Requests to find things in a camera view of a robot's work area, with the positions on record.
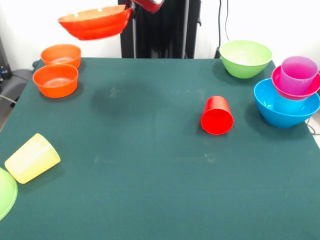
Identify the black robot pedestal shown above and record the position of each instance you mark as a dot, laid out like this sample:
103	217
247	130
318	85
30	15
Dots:
170	32

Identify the pink bowl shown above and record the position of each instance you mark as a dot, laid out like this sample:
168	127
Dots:
276	85

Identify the dark green table cloth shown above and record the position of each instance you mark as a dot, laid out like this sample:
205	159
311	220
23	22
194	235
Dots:
160	187

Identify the yellow cup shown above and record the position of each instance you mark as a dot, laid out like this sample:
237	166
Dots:
32	160

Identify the blue cup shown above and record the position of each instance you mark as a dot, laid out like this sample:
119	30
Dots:
287	105

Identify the gray chair base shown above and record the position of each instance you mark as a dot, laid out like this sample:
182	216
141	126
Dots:
15	82

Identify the purple cup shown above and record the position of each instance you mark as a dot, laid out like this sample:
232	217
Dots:
297	80

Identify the small orange bowl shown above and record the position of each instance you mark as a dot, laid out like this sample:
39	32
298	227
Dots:
47	58
55	90

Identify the red cup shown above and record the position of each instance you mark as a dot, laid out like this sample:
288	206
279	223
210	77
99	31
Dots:
217	121

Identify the large orange bowl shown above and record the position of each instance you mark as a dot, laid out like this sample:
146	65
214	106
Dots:
97	27

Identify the blue bowl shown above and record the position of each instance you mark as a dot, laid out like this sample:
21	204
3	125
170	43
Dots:
282	120

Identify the green bowl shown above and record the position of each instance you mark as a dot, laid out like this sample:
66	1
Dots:
246	65
7	192

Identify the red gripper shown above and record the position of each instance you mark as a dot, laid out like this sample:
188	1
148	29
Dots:
150	5

